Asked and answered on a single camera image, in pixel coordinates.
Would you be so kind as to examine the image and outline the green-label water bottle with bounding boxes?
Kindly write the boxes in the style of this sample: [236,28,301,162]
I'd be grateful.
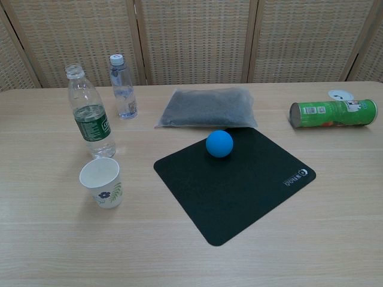
[65,63,117,160]

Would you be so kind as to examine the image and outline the capped clear water bottle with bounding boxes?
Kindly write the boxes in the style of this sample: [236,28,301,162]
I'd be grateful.
[109,54,139,120]

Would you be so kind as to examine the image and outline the white flower-print paper cup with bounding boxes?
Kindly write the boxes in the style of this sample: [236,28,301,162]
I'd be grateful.
[78,157,124,210]

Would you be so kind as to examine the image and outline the blue ball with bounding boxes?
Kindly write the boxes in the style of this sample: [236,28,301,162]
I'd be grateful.
[205,129,234,158]

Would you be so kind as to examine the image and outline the clear bag of dark granules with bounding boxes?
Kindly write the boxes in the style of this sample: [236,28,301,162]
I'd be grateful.
[154,87,259,130]

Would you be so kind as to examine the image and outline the black mouse pad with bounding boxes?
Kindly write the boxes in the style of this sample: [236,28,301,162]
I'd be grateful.
[153,127,317,248]

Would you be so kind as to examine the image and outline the wicker folding screen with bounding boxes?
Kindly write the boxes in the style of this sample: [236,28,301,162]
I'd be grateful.
[0,0,383,93]

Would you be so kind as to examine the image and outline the green chips can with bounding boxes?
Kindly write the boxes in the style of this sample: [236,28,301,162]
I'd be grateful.
[288,99,379,129]

